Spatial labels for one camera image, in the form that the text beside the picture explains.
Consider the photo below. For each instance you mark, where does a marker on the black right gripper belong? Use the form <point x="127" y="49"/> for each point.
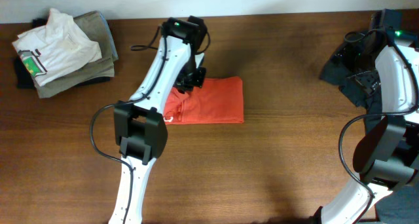
<point x="346" y="56"/>

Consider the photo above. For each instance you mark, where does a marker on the light blue folded garment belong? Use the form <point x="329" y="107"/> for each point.
<point x="109" y="34"/>

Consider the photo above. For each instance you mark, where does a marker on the olive folded garment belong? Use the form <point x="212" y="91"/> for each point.
<point x="96" y="62"/>

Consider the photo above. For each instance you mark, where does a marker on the dark navy garment pile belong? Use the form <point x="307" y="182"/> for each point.
<point x="353" y="86"/>

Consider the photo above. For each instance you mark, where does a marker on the red orange t-shirt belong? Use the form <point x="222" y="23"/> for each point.
<point x="219" y="101"/>

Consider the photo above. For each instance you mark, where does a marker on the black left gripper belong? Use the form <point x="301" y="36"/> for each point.
<point x="188" y="86"/>

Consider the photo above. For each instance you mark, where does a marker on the black folded garment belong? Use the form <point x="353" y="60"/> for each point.
<point x="24" y="80"/>

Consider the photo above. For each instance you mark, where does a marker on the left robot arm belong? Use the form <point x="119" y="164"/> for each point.
<point x="140" y="130"/>

